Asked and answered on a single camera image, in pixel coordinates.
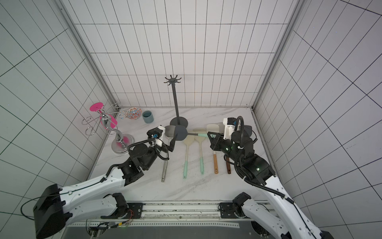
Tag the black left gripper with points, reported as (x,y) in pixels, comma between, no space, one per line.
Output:
(164,143)

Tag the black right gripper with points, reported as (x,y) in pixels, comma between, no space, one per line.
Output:
(219,143)

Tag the grey metal utensil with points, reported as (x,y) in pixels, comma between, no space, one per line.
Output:
(169,132)

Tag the cream spoon mint handle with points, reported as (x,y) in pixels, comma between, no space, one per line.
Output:
(188,141)

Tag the grey utensil mint handle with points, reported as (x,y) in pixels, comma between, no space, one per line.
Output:
(180,133)

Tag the cream utensil dark wood handle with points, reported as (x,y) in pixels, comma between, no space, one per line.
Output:
(221,130)

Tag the cream spatula mint handle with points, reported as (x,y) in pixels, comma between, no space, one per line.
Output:
(200,139)

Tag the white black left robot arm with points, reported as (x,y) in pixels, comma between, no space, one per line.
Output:
(100,197)

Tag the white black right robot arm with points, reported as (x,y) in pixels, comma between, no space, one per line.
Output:
(289,222)

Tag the grey utensil rack stand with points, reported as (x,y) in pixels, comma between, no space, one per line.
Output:
(178,120)

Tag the teal ceramic cup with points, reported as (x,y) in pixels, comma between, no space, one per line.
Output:
(147,116)

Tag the chrome wine glass holder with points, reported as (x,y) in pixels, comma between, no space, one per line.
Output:
(121,140)

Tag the pink plastic wine glass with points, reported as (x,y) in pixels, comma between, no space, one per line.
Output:
(106,120)

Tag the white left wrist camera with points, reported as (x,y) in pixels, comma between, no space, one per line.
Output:
(158,134)

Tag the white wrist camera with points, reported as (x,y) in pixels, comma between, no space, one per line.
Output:
(230,126)
(158,134)

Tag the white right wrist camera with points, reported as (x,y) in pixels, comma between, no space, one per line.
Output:
(230,126)

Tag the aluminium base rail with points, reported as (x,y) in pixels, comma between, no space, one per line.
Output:
(194,214)

